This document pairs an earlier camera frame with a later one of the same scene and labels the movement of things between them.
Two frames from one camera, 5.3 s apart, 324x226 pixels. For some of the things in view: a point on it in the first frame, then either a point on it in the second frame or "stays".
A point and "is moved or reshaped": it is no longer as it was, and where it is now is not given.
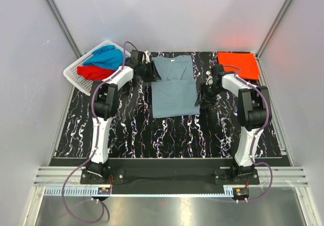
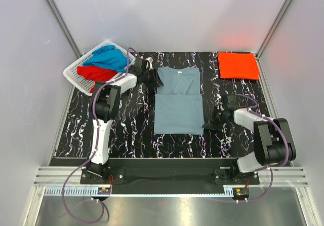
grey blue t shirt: (175, 93) is moved or reshaped
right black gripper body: (209, 92) to (218, 119)
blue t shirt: (107, 56) stays
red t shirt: (93, 73) stays
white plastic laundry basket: (119, 78) stays
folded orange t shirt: (244, 65) stays
